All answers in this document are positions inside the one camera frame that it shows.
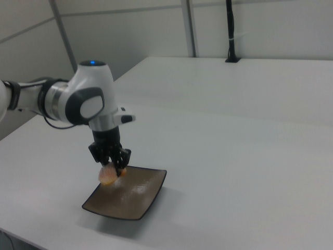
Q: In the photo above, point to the black camera pole with base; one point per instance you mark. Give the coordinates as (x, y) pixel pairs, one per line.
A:
(231, 31)

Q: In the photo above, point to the white zip tie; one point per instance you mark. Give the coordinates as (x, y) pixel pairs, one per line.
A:
(238, 37)

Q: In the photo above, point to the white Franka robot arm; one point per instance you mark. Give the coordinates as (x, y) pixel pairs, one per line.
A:
(78, 101)

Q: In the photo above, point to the orange bread roll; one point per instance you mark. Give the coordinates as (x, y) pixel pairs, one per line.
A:
(108, 175)

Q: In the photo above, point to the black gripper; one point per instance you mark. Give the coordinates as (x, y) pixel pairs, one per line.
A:
(106, 145)

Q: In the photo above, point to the square brown ceramic plate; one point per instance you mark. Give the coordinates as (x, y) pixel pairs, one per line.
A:
(127, 194)

